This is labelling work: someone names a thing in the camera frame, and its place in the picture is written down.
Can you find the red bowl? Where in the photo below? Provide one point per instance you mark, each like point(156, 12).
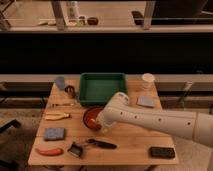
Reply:
point(89, 118)

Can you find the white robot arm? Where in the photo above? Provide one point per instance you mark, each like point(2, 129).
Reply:
point(189, 125)

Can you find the green plastic tray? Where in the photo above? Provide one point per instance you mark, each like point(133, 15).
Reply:
point(98, 88)

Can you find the wooden table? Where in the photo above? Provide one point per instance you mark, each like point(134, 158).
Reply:
point(132, 142)

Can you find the dark metal can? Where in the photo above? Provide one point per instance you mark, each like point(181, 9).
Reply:
point(71, 91)

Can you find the white paper cup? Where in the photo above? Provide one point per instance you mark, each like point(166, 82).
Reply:
point(148, 80)

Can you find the dark bowl on shelf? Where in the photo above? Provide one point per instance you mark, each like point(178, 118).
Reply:
point(92, 21)

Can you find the yellow banana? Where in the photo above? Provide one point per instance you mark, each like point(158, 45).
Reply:
point(54, 117)

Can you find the black binder clip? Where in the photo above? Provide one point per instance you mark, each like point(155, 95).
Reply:
point(75, 150)

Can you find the clear bottle on shelf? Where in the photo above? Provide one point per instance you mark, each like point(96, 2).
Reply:
point(72, 12)

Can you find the orange carrot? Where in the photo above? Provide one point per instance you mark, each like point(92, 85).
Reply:
point(50, 152)

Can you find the black handled peeler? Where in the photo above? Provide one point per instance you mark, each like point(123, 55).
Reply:
point(101, 144)

